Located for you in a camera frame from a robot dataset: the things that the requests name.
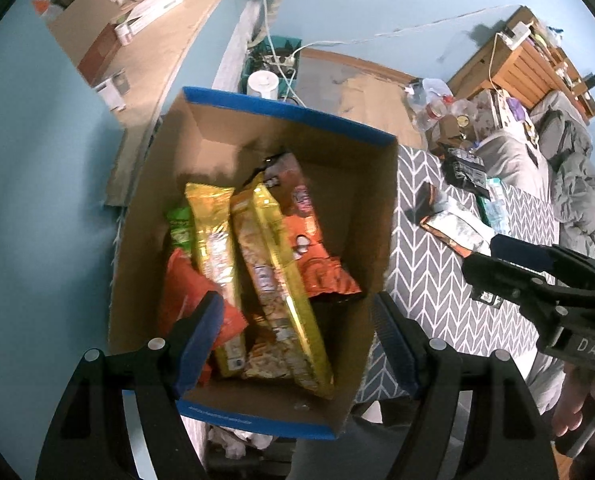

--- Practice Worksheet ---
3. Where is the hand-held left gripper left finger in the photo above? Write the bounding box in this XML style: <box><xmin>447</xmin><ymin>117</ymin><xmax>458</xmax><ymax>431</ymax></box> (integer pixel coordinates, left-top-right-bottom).
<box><xmin>35</xmin><ymin>290</ymin><xmax>226</xmax><ymax>480</ymax></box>

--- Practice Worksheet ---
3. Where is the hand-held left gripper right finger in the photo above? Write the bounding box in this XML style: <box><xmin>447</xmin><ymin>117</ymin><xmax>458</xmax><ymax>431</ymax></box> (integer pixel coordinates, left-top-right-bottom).
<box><xmin>370</xmin><ymin>292</ymin><xmax>563</xmax><ymax>480</ymax></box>

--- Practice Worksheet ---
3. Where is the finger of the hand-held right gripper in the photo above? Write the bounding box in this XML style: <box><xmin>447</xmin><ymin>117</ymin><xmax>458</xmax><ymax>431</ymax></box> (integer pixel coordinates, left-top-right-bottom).
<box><xmin>461</xmin><ymin>252</ymin><xmax>595</xmax><ymax>332</ymax></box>
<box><xmin>490</xmin><ymin>234</ymin><xmax>595</xmax><ymax>287</ymax></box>

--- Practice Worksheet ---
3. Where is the teal snack packet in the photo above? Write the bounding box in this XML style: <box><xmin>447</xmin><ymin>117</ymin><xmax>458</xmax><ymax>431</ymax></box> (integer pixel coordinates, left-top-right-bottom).
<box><xmin>477</xmin><ymin>180</ymin><xmax>511</xmax><ymax>234</ymax></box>

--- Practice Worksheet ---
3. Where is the red snack bag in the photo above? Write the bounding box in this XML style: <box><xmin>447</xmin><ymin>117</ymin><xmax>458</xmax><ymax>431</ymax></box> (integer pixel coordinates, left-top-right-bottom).
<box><xmin>158</xmin><ymin>247</ymin><xmax>248</xmax><ymax>387</ymax></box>

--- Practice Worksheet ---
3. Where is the silver cookie packet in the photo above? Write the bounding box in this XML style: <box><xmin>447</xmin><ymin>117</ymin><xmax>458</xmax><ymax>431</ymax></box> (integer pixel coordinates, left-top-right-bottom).
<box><xmin>420</xmin><ymin>200</ymin><xmax>498</xmax><ymax>261</ymax></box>

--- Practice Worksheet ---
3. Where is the small orange snack packet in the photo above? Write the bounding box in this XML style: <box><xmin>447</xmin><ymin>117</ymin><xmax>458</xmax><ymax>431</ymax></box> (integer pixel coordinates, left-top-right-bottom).
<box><xmin>240</xmin><ymin>342</ymin><xmax>298</xmax><ymax>381</ymax></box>

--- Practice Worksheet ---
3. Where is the black snack packet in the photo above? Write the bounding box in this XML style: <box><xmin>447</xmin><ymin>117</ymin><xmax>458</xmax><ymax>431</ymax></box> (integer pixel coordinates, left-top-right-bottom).
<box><xmin>441</xmin><ymin>147</ymin><xmax>491</xmax><ymax>196</ymax></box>

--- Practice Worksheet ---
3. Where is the long yellow-orange cracker packet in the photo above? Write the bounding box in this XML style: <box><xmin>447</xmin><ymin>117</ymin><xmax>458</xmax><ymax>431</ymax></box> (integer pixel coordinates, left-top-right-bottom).
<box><xmin>230</xmin><ymin>172</ymin><xmax>336</xmax><ymax>400</ymax></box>

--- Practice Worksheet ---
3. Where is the green snack packet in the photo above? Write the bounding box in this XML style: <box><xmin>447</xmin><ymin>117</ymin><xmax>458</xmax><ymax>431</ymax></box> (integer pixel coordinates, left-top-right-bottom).
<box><xmin>165</xmin><ymin>206</ymin><xmax>196</xmax><ymax>261</ymax></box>

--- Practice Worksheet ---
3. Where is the thin yellow snack packet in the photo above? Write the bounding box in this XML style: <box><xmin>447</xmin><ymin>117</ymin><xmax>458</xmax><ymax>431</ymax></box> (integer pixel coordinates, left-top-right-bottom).
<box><xmin>185</xmin><ymin>181</ymin><xmax>248</xmax><ymax>379</ymax></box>

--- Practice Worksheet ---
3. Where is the orange chips bag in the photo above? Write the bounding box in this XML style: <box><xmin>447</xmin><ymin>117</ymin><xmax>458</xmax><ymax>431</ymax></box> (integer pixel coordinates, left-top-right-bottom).
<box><xmin>265</xmin><ymin>152</ymin><xmax>362</xmax><ymax>306</ymax></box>

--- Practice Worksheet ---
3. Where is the blue-sided cardboard box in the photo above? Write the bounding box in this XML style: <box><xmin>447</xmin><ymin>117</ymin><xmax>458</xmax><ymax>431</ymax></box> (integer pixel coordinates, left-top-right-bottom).
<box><xmin>108</xmin><ymin>86</ymin><xmax>399</xmax><ymax>440</ymax></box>

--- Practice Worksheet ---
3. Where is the person's right hand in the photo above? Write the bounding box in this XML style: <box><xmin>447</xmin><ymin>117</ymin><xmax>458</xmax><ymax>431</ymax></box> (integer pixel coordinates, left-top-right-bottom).
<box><xmin>552</xmin><ymin>367</ymin><xmax>595</xmax><ymax>461</ymax></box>

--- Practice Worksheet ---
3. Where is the grey chevron tablecloth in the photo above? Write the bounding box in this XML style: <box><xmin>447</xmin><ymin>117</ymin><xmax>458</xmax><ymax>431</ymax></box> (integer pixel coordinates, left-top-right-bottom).
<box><xmin>352</xmin><ymin>145</ymin><xmax>561</xmax><ymax>406</ymax></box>

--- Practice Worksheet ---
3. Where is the grey bed sheet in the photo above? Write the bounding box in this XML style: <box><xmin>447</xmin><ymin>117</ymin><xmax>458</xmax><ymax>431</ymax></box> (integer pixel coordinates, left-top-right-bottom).
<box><xmin>477</xmin><ymin>130</ymin><xmax>561</xmax><ymax>241</ymax></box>

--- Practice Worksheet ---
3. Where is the grey duvet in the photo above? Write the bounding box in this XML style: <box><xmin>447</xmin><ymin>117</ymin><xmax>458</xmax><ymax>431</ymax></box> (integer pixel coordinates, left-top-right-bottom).
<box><xmin>530</xmin><ymin>90</ymin><xmax>595</xmax><ymax>261</ymax></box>

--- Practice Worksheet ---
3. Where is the crumpled white paper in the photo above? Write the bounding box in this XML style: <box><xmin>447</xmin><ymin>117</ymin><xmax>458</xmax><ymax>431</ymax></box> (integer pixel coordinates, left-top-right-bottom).
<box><xmin>208</xmin><ymin>425</ymin><xmax>278</xmax><ymax>462</ymax></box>

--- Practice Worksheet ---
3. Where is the clear plastic bottle red label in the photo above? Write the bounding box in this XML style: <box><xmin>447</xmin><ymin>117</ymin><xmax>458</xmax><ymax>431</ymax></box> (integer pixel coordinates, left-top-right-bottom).
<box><xmin>417</xmin><ymin>95</ymin><xmax>453</xmax><ymax>132</ymax></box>

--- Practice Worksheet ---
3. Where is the wooden headboard shelf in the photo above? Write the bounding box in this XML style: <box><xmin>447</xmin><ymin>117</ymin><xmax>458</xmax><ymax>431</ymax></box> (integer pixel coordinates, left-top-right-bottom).
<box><xmin>447</xmin><ymin>6</ymin><xmax>595</xmax><ymax>122</ymax></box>

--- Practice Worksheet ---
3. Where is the tan floor mat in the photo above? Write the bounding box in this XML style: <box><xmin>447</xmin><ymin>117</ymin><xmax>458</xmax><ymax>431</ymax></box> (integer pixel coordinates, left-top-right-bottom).
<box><xmin>335</xmin><ymin>72</ymin><xmax>419</xmax><ymax>127</ymax></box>

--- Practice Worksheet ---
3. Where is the white power strip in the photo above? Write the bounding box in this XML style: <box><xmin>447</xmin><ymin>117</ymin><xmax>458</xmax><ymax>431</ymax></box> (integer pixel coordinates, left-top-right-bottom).
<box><xmin>497</xmin><ymin>22</ymin><xmax>533</xmax><ymax>52</ymax></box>

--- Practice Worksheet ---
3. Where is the small white box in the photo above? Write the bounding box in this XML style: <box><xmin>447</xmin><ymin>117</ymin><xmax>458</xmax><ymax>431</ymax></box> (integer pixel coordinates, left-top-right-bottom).
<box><xmin>95</xmin><ymin>72</ymin><xmax>128</xmax><ymax>112</ymax></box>

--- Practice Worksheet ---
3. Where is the brown cardboard box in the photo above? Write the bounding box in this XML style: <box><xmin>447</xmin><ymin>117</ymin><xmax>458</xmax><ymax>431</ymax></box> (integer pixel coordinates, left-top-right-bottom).
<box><xmin>78</xmin><ymin>22</ymin><xmax>123</xmax><ymax>84</ymax></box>

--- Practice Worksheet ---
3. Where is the teal plastic crate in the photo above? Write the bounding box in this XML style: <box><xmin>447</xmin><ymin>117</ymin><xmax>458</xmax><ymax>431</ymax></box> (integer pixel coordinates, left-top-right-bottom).
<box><xmin>240</xmin><ymin>35</ymin><xmax>303</xmax><ymax>97</ymax></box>

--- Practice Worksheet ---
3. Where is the curved wooden shelf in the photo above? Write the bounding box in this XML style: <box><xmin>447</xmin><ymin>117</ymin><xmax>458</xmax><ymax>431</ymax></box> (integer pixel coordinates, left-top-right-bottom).
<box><xmin>48</xmin><ymin>0</ymin><xmax>243</xmax><ymax>207</ymax></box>

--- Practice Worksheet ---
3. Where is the flat white box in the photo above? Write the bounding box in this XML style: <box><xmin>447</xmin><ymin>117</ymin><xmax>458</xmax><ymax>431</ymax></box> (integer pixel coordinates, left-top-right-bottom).
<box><xmin>115</xmin><ymin>0</ymin><xmax>184</xmax><ymax>37</ymax></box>

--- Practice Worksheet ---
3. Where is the long white wall cable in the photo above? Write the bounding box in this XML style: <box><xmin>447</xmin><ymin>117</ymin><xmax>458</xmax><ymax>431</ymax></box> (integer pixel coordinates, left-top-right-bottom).
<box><xmin>292</xmin><ymin>5</ymin><xmax>519</xmax><ymax>57</ymax></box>

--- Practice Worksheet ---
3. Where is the white steamer cable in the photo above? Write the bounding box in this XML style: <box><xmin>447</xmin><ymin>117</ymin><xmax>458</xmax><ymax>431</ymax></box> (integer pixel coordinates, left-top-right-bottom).
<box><xmin>245</xmin><ymin>0</ymin><xmax>305</xmax><ymax>107</ymax></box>

